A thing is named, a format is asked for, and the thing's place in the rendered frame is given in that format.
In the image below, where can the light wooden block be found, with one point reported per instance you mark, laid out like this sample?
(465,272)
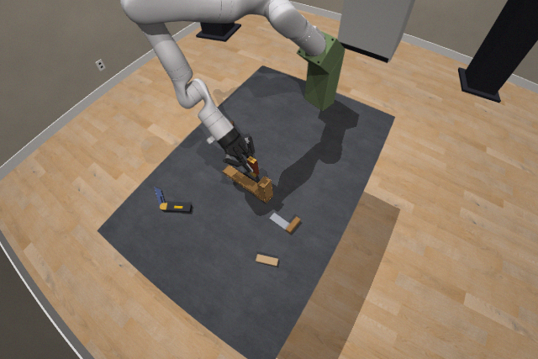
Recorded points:
(267,260)

